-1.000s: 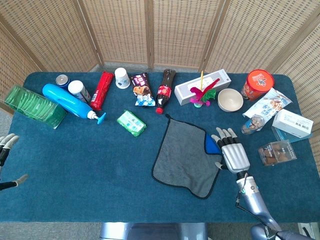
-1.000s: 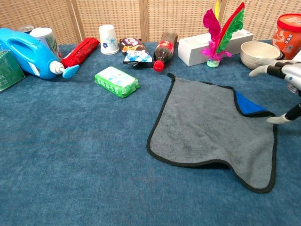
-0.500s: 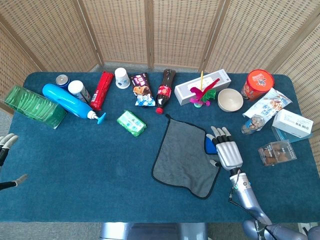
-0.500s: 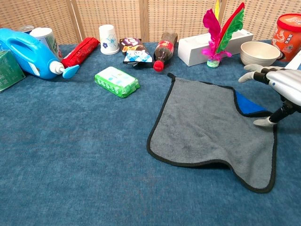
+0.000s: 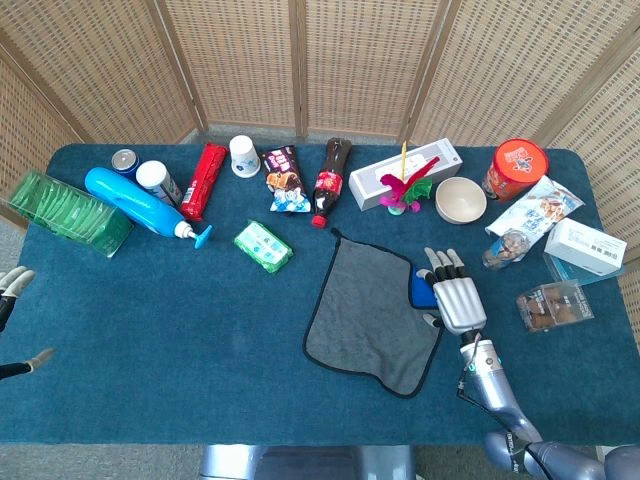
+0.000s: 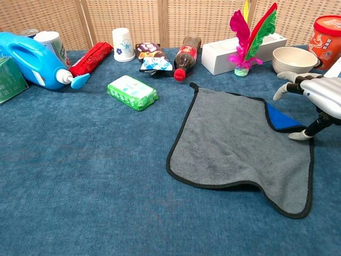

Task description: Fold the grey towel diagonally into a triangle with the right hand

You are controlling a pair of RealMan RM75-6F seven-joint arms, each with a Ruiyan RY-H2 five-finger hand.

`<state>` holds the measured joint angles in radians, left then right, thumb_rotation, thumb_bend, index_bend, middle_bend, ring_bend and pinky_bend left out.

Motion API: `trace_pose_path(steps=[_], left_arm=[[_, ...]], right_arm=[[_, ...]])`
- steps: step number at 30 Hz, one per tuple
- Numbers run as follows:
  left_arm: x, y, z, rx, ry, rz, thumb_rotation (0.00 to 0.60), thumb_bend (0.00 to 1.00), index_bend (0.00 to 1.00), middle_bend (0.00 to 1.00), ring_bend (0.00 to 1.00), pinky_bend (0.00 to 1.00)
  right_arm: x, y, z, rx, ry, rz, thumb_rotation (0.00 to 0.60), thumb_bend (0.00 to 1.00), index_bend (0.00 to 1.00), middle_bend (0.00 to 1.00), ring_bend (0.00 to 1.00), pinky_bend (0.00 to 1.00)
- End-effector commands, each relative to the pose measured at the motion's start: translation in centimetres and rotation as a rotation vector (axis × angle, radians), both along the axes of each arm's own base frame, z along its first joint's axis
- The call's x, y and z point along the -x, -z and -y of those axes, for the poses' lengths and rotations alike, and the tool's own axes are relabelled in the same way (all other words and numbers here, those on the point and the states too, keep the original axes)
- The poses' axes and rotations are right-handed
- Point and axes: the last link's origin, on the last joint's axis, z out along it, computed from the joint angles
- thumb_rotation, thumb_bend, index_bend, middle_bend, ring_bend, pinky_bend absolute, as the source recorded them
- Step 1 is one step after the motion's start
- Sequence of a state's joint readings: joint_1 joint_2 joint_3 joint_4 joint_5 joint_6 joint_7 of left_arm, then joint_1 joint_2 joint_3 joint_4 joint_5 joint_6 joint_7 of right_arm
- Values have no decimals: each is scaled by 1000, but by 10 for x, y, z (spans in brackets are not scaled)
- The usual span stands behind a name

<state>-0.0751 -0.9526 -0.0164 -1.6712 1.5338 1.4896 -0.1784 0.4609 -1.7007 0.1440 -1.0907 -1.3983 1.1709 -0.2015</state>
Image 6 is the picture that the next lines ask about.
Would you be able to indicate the long white cardboard box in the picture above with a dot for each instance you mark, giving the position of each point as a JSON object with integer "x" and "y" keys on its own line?
{"x": 218, "y": 57}

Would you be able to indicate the colourful feather shuttlecock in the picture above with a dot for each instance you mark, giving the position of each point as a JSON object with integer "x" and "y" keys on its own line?
{"x": 241, "y": 34}

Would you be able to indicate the grey cloth with black trim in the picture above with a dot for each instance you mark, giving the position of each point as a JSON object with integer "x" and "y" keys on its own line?
{"x": 226, "y": 138}

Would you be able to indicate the brown chocolate snack bag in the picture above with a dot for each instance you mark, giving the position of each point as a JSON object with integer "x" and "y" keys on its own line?
{"x": 149, "y": 49}

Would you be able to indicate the blue detergent pump bottle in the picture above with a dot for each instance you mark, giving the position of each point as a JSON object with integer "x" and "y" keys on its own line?
{"x": 34, "y": 61}

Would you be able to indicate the white and blue snack bag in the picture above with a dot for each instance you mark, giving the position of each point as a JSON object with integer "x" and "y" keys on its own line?
{"x": 335, "y": 72}

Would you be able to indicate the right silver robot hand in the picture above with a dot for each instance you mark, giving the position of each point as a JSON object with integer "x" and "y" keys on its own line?
{"x": 325, "y": 93}

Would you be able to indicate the beige bowl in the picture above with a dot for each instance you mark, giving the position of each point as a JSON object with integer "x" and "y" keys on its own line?
{"x": 293, "y": 61}

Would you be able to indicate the green wet wipes pack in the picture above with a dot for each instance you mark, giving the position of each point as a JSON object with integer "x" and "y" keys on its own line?
{"x": 131, "y": 92}

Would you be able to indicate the green transparent packet box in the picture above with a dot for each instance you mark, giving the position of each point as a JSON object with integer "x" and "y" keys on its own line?
{"x": 10, "y": 80}

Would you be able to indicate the cola bottle with red cap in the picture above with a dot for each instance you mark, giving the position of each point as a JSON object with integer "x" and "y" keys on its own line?
{"x": 185, "y": 57}

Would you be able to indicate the woven rattan folding screen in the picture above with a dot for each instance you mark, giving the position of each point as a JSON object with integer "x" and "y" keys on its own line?
{"x": 128, "y": 16}

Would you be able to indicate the white flower print paper cup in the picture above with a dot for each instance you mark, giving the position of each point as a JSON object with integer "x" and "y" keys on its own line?
{"x": 123, "y": 45}

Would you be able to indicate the blue table cloth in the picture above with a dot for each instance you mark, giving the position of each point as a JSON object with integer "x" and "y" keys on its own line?
{"x": 80, "y": 173}

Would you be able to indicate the silver top drink can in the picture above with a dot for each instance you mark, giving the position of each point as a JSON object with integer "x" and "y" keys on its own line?
{"x": 29, "y": 32}

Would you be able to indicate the small white blue snack packet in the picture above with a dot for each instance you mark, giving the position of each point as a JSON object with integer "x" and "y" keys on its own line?
{"x": 157, "y": 64}

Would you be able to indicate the orange instant noodle tub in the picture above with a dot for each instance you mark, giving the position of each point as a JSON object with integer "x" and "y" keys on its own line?
{"x": 325, "y": 45}

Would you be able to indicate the red biscuit packet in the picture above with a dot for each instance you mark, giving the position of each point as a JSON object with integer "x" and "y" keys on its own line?
{"x": 90, "y": 60}

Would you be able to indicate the white cylindrical canister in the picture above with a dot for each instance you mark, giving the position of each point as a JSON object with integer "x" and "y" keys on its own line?
{"x": 53, "y": 42}

